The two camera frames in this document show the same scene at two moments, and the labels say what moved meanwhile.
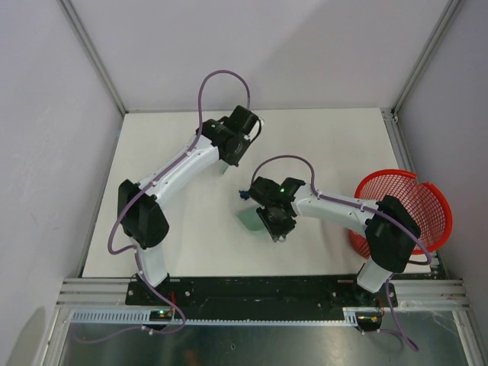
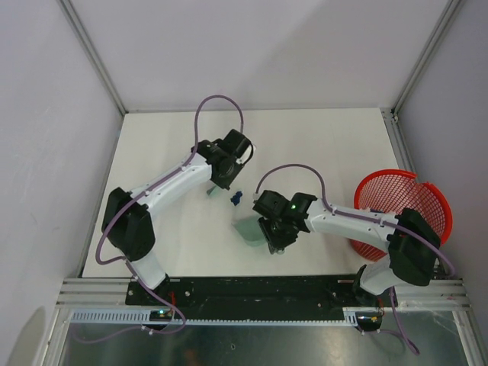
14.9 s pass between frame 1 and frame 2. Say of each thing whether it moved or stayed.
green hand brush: moved
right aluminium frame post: stayed
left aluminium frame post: stayed
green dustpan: moved
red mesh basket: stayed
